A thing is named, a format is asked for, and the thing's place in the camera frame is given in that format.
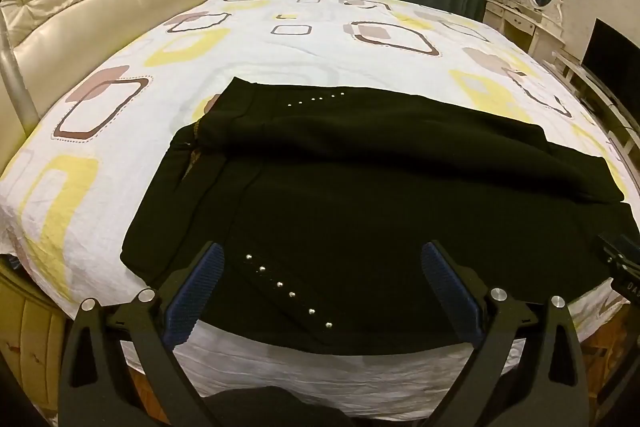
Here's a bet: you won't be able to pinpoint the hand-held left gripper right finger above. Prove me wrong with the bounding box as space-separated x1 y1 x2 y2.
420 241 588 427

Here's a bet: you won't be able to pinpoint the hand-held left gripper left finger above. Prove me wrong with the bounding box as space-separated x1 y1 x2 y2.
57 242 226 427

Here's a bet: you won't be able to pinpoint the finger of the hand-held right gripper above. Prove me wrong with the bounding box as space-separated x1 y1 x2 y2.
598 233 640 265

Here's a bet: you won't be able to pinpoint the black pants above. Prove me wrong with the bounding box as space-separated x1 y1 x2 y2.
121 77 640 355

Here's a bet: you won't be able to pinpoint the person's dark clothing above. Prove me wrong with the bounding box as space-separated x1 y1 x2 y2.
200 386 353 427

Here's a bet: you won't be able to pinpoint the white television stand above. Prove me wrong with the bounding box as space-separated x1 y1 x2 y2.
552 49 640 158

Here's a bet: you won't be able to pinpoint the patterned bed sheet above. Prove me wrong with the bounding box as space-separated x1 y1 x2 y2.
0 0 636 408

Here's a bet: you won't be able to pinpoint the cream bedside cabinet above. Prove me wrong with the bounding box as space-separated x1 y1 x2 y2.
0 257 68 408

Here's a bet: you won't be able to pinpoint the black television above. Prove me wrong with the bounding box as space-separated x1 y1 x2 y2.
582 18 640 92

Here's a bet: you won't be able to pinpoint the white dressing table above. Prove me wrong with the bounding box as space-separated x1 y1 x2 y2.
482 0 566 55

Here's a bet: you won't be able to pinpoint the grey metal pole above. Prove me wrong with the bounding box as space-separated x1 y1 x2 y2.
0 14 38 130

